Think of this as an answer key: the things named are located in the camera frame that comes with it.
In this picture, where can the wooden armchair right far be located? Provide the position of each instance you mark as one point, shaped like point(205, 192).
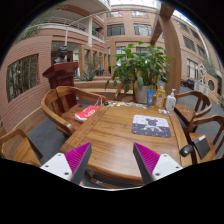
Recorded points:
point(203, 106)

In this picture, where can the wooden armchair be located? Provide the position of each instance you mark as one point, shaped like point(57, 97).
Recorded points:
point(203, 106)
point(16, 146)
point(214, 144)
point(60, 105)

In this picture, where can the yellow bottle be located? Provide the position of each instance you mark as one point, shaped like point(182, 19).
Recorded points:
point(160, 96)

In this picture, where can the wooden table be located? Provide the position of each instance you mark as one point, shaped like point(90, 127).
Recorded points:
point(109, 131)

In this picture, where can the red wooden pedestal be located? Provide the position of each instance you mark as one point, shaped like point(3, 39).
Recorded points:
point(61, 74)

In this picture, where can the dark bust statue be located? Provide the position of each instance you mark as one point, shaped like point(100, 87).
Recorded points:
point(61, 55)

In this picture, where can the wooden armchair right near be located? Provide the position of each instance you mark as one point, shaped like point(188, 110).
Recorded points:
point(214, 144)

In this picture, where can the black computer mouse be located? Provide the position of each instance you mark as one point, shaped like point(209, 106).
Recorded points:
point(187, 149)

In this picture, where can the wooden armchair left far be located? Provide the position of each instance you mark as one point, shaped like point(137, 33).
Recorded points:
point(60, 105)

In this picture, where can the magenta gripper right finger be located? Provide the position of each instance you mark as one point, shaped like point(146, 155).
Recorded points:
point(153, 166)

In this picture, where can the white pump bottle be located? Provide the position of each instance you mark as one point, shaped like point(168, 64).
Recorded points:
point(170, 101)

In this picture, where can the black box on chair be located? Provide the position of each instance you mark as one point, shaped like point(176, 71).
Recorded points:
point(202, 146)

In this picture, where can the red and white bag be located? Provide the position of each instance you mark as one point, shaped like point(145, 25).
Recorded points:
point(86, 113)

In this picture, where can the green potted plant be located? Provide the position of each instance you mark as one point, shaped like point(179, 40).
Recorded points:
point(140, 69)

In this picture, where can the blue tube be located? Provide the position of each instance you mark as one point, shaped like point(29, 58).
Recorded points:
point(150, 96)

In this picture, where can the wooden armchair left near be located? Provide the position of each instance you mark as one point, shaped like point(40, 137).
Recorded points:
point(16, 146)

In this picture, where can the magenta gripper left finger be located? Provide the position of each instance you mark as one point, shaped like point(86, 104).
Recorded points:
point(70, 166)

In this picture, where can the grey mouse pad with figure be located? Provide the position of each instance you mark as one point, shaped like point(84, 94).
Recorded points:
point(150, 126)

